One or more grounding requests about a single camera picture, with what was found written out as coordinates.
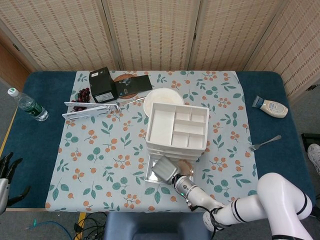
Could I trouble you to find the white sneaker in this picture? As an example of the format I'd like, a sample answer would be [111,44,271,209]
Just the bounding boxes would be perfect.
[306,143,320,175]

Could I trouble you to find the beige plush toy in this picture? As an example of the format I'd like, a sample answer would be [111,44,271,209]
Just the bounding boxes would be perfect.
[176,159,193,175]

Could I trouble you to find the clear water bottle green label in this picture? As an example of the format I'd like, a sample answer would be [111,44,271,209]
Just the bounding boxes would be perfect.
[6,87,49,122]

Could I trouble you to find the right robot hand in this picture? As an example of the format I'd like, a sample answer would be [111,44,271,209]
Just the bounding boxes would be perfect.
[151,156,182,185]

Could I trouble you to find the floral tablecloth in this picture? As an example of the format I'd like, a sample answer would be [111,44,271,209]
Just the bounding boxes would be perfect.
[44,70,265,213]

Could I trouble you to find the blue floor cable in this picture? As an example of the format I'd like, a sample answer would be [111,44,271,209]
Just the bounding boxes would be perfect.
[24,218,76,240]

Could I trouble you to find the white round plate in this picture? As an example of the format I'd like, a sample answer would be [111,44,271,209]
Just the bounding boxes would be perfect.
[142,87,185,118]

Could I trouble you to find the cream sauce squeeze bottle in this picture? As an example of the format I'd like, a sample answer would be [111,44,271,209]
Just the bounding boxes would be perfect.
[251,95,289,119]

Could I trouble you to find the black cardboard box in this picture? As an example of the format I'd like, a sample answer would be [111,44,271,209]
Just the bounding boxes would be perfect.
[88,66,118,104]

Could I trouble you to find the blue grey chair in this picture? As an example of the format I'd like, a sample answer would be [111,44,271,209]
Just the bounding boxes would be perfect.
[103,211,212,240]

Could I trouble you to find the dark blue table cover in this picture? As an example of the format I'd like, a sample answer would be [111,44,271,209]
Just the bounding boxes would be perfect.
[4,71,316,212]

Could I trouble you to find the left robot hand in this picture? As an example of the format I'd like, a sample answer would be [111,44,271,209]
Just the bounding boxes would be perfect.
[0,151,31,216]

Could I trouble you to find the bamboo folding screen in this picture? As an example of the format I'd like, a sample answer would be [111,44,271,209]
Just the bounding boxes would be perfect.
[0,0,320,98]

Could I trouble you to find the dark red grapes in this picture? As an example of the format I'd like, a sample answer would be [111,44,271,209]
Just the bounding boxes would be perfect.
[71,87,91,113]

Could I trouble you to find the silver metal fork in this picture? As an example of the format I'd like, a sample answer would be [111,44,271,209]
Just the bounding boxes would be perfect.
[248,135,282,152]

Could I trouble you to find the white drawer organizer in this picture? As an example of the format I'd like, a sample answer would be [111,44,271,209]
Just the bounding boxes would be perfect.
[145,101,210,161]

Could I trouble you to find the black floor box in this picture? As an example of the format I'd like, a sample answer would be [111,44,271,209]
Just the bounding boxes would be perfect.
[301,133,320,151]

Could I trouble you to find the black floor cables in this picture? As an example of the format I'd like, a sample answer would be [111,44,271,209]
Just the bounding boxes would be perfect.
[73,212,108,240]

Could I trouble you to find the flat black printed card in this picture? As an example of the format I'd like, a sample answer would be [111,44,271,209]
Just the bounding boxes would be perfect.
[114,74,153,98]

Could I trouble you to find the white folding stand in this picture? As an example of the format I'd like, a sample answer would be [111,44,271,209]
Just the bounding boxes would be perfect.
[61,101,122,120]

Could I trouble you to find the silver table knife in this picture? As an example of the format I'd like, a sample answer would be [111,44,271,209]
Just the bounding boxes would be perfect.
[116,97,146,106]

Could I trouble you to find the clear plastic drawer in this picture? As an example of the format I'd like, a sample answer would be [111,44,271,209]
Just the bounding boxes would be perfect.
[148,149,205,158]
[146,142,207,153]
[144,154,197,185]

